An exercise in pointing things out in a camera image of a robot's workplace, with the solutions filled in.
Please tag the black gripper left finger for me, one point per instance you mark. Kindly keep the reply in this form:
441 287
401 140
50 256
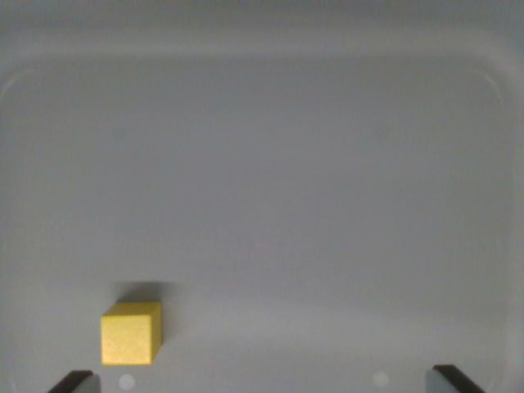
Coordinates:
79 382

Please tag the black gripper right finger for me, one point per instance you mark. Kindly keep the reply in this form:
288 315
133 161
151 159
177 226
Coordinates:
446 380

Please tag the yellow cube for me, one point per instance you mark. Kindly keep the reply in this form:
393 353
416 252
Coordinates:
127 340

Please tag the grey plastic tub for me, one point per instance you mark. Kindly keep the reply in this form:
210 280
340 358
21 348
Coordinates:
262 172

